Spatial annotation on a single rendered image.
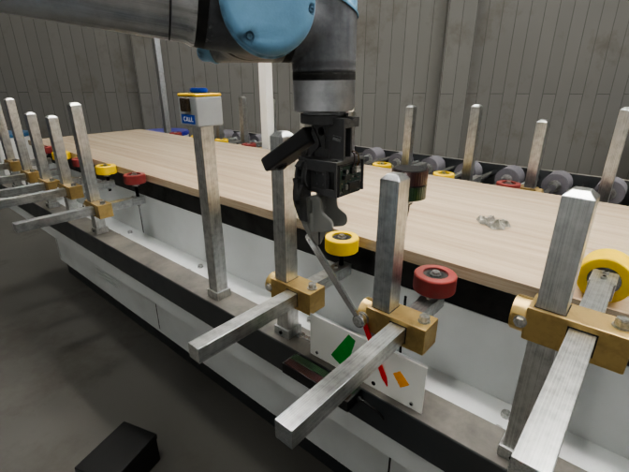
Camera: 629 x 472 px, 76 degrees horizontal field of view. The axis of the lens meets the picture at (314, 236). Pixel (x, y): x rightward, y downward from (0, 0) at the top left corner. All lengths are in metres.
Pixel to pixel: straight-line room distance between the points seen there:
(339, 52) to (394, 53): 4.31
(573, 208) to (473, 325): 0.43
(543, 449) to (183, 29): 0.48
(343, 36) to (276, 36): 0.19
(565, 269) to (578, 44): 4.89
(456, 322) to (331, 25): 0.64
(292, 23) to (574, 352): 0.47
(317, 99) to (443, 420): 0.57
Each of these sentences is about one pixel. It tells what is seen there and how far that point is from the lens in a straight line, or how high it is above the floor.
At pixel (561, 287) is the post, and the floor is 1.01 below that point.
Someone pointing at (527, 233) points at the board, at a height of 0.90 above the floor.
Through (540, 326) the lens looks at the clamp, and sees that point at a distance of 0.62.
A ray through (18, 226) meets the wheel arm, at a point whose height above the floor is 0.81.
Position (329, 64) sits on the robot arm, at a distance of 0.57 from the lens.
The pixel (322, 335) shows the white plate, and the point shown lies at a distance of 0.85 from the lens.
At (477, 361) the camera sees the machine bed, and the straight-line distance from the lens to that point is 0.97.
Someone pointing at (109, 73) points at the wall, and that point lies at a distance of 5.63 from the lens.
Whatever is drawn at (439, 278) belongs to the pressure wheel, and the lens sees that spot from 0.79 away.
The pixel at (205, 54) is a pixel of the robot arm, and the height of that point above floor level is 1.28.
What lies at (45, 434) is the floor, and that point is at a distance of 1.97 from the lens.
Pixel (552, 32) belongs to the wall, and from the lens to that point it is 5.30.
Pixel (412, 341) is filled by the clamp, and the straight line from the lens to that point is 0.72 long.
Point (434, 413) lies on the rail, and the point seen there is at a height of 0.70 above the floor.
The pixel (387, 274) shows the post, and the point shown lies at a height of 0.94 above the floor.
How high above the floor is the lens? 1.25
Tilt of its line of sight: 22 degrees down
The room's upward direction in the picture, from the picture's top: straight up
